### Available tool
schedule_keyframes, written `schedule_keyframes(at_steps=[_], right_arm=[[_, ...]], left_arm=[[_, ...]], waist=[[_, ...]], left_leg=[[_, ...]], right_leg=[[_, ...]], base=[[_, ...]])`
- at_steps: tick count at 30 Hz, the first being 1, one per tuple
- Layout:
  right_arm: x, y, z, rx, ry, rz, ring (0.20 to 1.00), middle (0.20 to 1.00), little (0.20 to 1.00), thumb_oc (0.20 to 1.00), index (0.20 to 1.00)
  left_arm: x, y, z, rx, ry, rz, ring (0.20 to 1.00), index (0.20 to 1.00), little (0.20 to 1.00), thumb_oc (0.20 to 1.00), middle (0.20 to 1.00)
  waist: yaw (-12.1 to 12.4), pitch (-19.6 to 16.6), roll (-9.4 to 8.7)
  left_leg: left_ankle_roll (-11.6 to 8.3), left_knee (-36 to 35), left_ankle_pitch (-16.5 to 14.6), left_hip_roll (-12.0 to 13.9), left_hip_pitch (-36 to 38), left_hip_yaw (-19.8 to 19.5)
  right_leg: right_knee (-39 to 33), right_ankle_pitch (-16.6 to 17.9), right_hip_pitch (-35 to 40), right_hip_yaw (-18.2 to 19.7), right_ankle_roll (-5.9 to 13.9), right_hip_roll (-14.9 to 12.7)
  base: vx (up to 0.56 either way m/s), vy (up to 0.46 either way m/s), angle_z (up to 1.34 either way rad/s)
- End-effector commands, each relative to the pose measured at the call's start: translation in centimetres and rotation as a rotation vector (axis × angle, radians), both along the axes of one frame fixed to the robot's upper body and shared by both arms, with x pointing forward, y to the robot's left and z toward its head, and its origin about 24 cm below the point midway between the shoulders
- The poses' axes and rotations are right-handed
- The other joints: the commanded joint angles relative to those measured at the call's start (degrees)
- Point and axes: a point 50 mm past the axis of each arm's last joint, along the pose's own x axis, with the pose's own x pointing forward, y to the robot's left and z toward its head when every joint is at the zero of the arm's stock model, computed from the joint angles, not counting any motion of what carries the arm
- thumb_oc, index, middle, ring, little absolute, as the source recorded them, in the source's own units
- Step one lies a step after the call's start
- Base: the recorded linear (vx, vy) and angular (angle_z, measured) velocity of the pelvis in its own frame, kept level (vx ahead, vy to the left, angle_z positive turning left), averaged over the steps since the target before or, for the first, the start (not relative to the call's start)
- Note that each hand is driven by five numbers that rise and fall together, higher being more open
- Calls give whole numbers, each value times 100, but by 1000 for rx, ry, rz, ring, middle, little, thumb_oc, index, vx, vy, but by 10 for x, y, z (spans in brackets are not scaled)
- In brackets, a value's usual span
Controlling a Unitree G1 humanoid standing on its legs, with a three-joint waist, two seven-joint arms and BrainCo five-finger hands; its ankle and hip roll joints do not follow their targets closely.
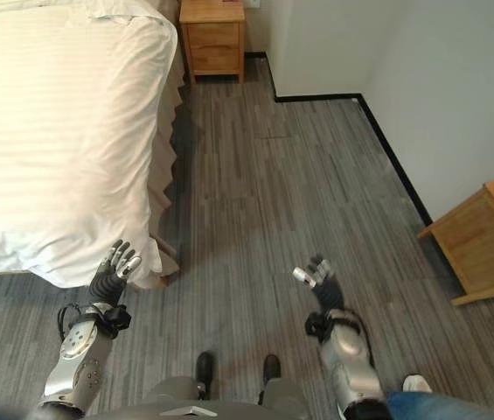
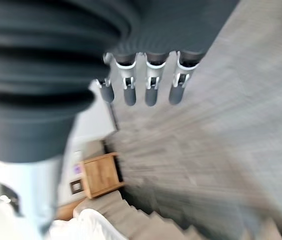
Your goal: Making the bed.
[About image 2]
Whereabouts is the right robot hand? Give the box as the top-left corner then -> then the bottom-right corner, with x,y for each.
0,0 -> 240,237

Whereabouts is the wooden bed headboard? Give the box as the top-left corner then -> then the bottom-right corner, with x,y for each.
55,201 -> 82,222

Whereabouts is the grey bed blanket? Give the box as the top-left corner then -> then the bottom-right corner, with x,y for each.
73,189 -> 282,240

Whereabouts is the wooden nightstand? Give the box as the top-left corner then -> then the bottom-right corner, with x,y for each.
79,151 -> 126,200

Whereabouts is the white pillow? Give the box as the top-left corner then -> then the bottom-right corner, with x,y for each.
47,208 -> 122,240

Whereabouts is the dark framed wall socket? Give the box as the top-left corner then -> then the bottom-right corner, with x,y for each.
69,179 -> 84,195

